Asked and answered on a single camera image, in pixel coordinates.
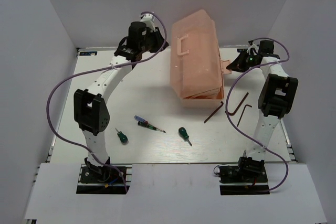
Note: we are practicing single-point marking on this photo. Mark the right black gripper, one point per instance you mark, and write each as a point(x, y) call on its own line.
point(238, 65)

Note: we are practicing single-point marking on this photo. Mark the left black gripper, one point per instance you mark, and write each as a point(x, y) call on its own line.
point(159, 39)

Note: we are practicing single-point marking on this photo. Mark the pink plastic toolbox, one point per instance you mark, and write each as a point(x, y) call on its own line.
point(196, 68)

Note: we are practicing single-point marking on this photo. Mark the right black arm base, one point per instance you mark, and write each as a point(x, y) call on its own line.
point(248, 177)

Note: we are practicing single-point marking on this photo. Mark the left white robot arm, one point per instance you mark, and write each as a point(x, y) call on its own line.
point(90, 105)

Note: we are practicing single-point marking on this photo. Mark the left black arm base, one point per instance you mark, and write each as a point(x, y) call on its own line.
point(102, 180)

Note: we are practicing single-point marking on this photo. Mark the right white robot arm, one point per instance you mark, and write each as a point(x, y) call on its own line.
point(277, 95)

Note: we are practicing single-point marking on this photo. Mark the long brown hex key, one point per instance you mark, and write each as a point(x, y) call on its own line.
point(214, 112)

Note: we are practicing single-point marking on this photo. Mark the large brown hex key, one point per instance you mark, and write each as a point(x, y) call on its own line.
point(239, 105)

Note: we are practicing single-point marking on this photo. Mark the black green precision screwdriver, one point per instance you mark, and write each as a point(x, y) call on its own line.
point(149, 126)

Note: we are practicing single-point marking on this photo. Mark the stubby green screwdriver right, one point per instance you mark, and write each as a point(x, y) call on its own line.
point(184, 135)

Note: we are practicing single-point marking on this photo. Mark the stubby green screwdriver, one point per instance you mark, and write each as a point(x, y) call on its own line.
point(122, 137)
point(184, 135)

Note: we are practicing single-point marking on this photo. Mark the stubby green screwdriver left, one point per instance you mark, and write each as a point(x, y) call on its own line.
point(122, 137)

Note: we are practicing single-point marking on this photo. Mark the blue red handled screwdriver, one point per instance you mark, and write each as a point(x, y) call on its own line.
point(140, 120)

